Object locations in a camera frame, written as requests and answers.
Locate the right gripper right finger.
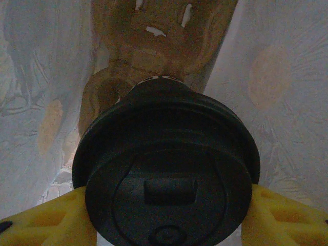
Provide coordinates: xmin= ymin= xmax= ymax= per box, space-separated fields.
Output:
xmin=240 ymin=183 xmax=328 ymax=246

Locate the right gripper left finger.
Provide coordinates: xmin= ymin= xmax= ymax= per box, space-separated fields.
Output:
xmin=0 ymin=186 xmax=98 ymax=246

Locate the coffee cup with black lid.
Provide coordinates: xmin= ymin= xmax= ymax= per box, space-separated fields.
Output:
xmin=71 ymin=74 xmax=261 ymax=246

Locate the brown pulp cup carrier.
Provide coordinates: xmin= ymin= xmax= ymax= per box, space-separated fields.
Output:
xmin=78 ymin=0 xmax=240 ymax=140

